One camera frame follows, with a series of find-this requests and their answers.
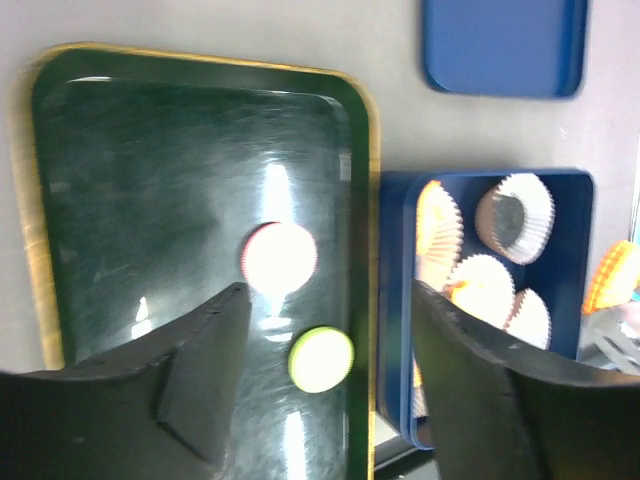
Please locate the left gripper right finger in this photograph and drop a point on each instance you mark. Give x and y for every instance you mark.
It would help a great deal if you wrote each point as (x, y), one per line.
(503, 409)

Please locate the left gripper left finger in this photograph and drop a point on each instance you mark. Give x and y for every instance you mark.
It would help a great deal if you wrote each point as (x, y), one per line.
(156, 407)

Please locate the orange small flower cookie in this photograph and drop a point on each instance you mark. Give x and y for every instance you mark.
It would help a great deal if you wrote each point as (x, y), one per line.
(451, 290)

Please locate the blue cookie tin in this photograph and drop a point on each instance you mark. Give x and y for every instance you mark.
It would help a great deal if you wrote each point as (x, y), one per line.
(558, 276)

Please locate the black cookie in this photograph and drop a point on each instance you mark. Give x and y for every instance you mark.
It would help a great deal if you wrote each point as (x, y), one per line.
(508, 220)

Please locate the blue tin lid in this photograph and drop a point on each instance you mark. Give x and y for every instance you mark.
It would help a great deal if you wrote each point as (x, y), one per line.
(512, 49)

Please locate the white paper cup bottom-left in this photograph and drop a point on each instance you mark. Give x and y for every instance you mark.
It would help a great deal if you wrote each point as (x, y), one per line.
(419, 407)

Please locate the white paper cup bottom-right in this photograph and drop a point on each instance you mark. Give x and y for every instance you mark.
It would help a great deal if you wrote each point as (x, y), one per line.
(530, 320)

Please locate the white paper cup centre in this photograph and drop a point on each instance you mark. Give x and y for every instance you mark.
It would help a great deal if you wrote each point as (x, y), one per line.
(490, 292)

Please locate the green round cookie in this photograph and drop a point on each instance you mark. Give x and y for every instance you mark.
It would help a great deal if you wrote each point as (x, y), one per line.
(320, 359)

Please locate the orange flower cookie bottom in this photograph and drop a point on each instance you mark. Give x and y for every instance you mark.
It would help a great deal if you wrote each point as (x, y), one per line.
(615, 280)

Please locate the white paper cup top-left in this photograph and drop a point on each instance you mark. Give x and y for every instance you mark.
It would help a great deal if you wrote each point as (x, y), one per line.
(435, 266)

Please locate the pink round cookie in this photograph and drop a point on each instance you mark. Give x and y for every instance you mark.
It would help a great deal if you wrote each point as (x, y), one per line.
(279, 258)

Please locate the white paper cup top-right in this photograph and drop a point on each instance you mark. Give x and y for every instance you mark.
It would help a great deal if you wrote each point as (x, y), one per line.
(539, 217)

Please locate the black cookie tray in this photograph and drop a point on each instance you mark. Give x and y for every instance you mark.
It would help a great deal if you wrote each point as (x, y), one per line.
(141, 175)

